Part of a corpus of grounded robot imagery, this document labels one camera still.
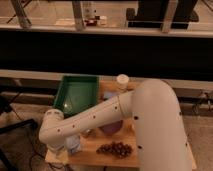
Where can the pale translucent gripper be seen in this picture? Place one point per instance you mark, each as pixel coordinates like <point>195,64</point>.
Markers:
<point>60,156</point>

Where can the light blue towel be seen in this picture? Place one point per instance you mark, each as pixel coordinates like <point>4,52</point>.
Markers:
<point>73,144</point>

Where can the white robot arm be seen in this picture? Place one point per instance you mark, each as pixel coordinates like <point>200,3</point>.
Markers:
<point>153,107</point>

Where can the small metal cup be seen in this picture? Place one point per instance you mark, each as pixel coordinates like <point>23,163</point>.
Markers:
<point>86,133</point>

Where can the white paper cup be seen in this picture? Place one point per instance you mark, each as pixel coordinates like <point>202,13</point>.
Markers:
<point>122,81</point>

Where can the purple bowl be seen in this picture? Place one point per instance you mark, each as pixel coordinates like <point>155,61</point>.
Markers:
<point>112,128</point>

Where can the bunch of dark grapes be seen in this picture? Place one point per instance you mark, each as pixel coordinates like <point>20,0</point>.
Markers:
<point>117,149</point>

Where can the green plastic tray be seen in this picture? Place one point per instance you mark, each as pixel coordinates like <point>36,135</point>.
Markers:
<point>76,94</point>

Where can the blue sponge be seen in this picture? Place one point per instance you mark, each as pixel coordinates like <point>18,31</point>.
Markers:
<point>107,95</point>

